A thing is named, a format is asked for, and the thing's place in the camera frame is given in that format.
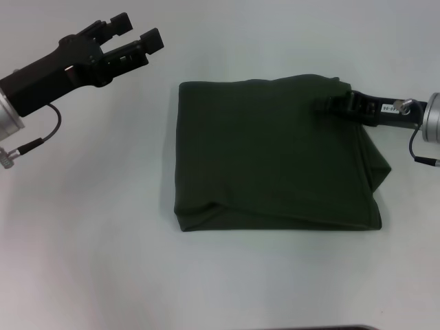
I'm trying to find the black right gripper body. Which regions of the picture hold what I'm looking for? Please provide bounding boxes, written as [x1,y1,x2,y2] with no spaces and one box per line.
[349,89,429,132]

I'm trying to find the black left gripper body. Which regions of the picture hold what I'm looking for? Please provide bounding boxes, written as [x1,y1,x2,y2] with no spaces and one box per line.
[0,32,113,118]

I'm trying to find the dark green FREE T-shirt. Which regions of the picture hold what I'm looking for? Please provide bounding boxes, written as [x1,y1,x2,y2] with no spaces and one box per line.
[173,73,393,234]

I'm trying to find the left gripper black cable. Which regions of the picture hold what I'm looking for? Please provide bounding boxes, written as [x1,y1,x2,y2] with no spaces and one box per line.
[0,102,63,170]

